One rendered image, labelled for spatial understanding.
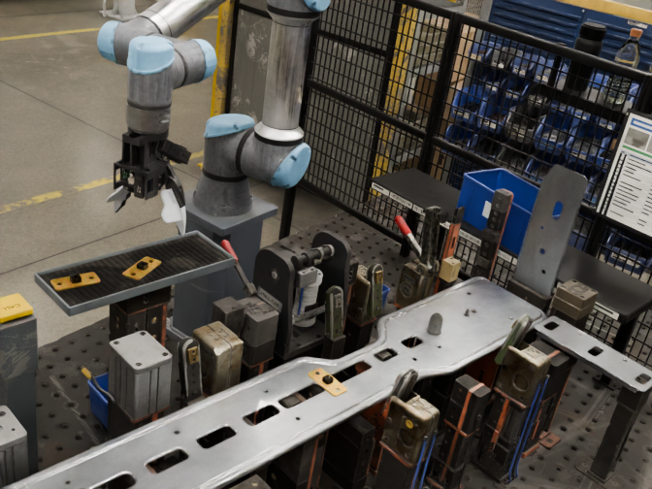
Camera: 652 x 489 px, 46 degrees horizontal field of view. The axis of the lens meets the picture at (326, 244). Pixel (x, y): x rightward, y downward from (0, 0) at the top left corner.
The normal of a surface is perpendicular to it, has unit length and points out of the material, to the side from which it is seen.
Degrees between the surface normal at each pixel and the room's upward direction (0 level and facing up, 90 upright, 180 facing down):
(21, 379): 90
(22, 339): 90
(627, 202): 90
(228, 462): 0
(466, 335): 0
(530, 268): 90
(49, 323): 0
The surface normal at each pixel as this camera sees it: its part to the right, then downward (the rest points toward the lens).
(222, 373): 0.68, 0.43
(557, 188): -0.72, 0.23
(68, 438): 0.14, -0.87
